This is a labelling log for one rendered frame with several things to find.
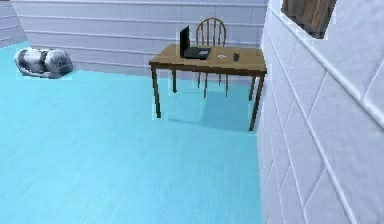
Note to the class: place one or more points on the black laptop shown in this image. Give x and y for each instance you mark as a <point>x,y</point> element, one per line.
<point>190,50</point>

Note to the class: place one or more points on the brown wooden table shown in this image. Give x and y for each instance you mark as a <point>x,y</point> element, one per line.
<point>230,62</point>

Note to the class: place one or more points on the small white round object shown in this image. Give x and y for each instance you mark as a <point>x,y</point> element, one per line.
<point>221,56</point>

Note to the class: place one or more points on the black remote control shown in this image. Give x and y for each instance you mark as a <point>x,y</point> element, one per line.
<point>236,57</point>

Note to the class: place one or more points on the brown wooden spindle chair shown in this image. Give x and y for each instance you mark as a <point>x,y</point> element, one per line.
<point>210,31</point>

